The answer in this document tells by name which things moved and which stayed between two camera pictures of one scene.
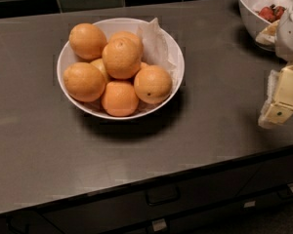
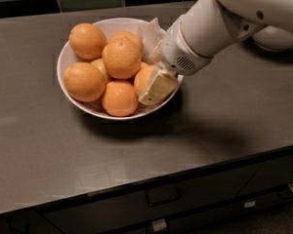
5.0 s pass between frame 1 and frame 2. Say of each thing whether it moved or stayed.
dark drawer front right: stayed
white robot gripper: moved
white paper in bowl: stayed
